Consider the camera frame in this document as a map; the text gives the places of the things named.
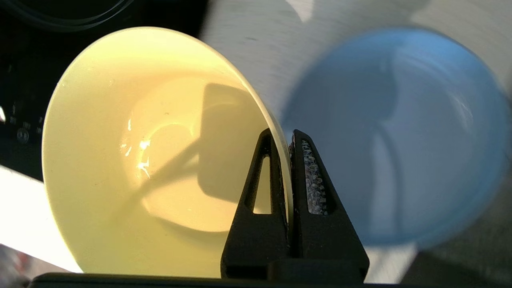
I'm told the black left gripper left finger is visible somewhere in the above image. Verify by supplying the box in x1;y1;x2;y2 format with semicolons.
221;129;290;279

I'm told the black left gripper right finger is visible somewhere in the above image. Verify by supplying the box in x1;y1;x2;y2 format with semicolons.
289;130;370;280

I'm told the yellow-green bowl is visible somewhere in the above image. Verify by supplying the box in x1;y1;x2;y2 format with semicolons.
42;27;294;278

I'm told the blue-grey plate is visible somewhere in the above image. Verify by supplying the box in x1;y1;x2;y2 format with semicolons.
280;27;510;248

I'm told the black induction cooktop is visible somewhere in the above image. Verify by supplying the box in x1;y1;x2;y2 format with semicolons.
0;0;208;181

